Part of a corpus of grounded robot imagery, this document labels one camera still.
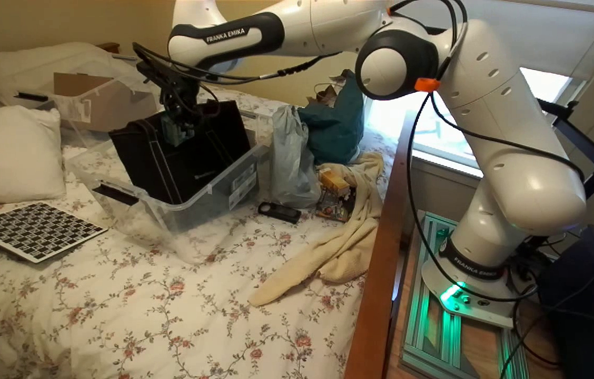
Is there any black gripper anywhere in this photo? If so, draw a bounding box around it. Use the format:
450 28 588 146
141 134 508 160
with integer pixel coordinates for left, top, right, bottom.
158 69 204 148

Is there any black fabric tote bag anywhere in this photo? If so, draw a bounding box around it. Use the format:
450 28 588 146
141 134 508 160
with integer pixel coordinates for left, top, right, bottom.
107 98 254 206

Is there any brown cardboard box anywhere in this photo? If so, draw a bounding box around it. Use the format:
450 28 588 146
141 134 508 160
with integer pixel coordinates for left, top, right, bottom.
53 72 158 134

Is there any grey plastic shopping bag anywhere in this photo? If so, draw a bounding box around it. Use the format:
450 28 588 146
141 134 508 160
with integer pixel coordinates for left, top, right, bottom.
269 104 325 211

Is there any small yellow box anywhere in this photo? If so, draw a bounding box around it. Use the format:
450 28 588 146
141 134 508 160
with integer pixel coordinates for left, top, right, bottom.
319 168 352 197

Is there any white plastic bag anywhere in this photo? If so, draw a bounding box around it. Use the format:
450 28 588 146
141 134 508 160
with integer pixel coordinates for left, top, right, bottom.
0 40 158 107

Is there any dark blue bag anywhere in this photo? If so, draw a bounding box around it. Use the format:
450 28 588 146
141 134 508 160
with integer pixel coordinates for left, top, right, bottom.
542 227 594 379

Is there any clear plastic storage bin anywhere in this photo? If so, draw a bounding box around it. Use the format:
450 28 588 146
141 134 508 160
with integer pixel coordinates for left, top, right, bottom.
64 104 272 238

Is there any clear bin holding cardboard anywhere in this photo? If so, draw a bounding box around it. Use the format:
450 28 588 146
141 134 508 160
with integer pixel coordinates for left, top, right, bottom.
46 51 163 138

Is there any small black rectangular magnifier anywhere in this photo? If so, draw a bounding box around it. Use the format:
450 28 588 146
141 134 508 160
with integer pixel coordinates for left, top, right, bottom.
258 201 303 226

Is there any small black remote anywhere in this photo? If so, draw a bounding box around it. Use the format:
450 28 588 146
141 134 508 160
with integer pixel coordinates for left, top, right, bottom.
15 91 53 106

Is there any white pillow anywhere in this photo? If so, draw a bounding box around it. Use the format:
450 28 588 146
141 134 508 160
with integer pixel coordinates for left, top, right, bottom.
0 104 68 206

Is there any black white calibration board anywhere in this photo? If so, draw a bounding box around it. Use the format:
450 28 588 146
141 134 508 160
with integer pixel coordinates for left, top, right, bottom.
0 201 113 265

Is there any floral bed sheet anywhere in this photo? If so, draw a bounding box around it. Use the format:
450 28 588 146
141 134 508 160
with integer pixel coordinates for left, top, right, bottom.
0 66 411 379

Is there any cream knit blanket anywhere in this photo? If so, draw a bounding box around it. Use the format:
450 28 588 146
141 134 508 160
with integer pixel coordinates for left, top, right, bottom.
246 149 388 310

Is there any brown wooden bed footboard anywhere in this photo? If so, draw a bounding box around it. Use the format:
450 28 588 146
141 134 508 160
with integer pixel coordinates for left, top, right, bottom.
343 107 419 379

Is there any bright window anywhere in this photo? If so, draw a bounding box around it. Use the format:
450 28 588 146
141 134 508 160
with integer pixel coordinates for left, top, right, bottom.
363 66 573 176

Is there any green-lit robot stand platform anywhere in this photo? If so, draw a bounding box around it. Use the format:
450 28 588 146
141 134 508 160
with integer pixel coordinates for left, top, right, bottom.
401 208 531 379

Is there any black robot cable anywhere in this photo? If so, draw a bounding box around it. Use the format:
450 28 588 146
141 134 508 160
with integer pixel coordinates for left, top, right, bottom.
132 0 588 303

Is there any orange cable clip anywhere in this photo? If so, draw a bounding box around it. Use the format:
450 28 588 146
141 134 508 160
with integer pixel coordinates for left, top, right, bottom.
414 76 443 94

